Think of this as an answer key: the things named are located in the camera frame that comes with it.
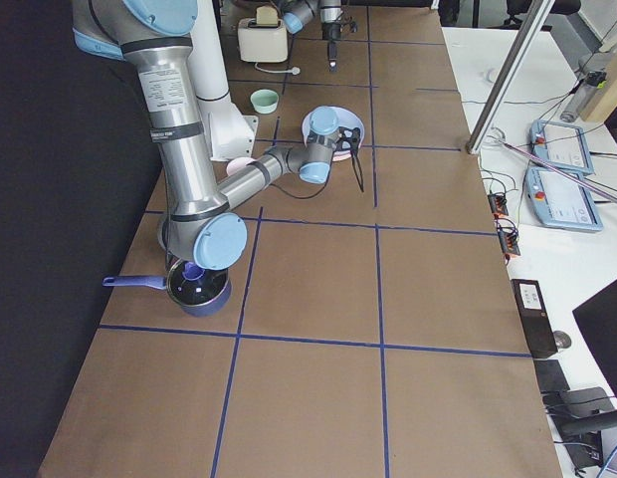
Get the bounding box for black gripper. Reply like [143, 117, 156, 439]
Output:
[321, 21, 342, 70]

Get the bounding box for blue plate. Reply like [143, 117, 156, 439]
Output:
[302, 106, 365, 147]

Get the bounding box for pink plate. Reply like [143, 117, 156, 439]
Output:
[332, 150, 357, 162]

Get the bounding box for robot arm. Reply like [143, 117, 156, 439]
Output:
[275, 0, 344, 73]
[72, 1, 341, 270]

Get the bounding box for cream toaster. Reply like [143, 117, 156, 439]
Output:
[237, 18, 289, 63]

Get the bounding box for toast slice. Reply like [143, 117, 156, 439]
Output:
[256, 5, 279, 28]

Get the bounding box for green bowl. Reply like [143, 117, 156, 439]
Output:
[250, 89, 280, 115]

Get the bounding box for pink bowl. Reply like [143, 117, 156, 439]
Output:
[226, 156, 254, 176]

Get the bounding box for far teach pendant tablet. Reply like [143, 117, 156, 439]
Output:
[529, 119, 594, 175]

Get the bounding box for teach pendant tablet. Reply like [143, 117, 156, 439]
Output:
[524, 166, 603, 232]
[529, 119, 594, 175]

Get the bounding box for grey water bottle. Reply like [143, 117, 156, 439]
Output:
[559, 70, 607, 122]

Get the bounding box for orange connector block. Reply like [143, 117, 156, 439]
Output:
[488, 192, 520, 263]

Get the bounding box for near teach pendant tablet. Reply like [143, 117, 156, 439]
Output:
[524, 166, 603, 232]

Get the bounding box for dark blue pot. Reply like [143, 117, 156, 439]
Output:
[102, 260, 232, 317]

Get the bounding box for black box with label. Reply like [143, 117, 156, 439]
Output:
[511, 279, 557, 359]

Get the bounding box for black monitor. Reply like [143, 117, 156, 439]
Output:
[573, 283, 617, 394]

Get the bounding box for white power plug cable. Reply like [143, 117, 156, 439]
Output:
[253, 61, 302, 77]

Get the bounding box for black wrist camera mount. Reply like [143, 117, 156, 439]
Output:
[335, 126, 363, 153]

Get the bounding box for white mounting post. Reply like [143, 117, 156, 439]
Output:
[188, 0, 259, 161]

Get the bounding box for aluminium frame post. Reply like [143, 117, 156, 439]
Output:
[466, 0, 555, 155]

